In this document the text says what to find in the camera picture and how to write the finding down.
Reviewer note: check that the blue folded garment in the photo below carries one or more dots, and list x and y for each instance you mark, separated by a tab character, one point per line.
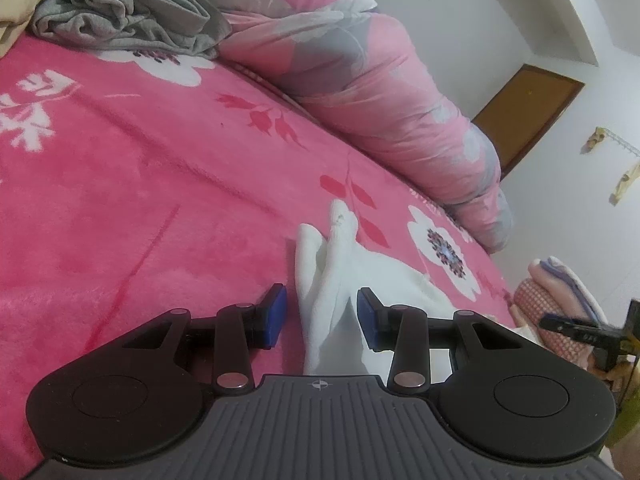
570	275

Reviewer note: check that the pink grey floral duvet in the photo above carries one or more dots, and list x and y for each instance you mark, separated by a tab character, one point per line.
360	75

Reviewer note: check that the pink checked folded garment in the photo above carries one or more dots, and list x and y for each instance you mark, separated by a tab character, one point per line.
540	305

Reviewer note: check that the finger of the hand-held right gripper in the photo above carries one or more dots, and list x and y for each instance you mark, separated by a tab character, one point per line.
575	330

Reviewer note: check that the tan crumpled garment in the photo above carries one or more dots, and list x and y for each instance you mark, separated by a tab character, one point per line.
20	0

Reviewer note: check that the long yellow hanging cloth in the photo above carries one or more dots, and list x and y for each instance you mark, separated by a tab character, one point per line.
627	182

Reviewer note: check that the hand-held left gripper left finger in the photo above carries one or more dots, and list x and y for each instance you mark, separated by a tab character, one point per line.
274	317

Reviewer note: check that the grey crumpled garment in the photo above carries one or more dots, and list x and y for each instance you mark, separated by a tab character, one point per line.
130	15

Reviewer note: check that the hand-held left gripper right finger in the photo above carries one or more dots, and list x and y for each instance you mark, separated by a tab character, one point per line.
367	322

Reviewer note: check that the pink floral blanket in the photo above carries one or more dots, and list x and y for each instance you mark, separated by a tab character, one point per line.
150	185

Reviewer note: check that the pale beige folded garment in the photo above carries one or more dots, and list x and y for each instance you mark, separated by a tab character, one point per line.
547	275

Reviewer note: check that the white wall hook rack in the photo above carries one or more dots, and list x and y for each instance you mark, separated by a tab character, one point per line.
625	145

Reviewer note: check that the cream white folded garment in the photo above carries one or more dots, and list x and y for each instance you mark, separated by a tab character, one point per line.
595	300

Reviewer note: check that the small yellow hanging cloth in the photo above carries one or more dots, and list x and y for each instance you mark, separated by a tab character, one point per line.
595	139

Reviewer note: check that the brown wooden door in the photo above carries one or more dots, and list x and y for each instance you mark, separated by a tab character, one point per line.
530	115

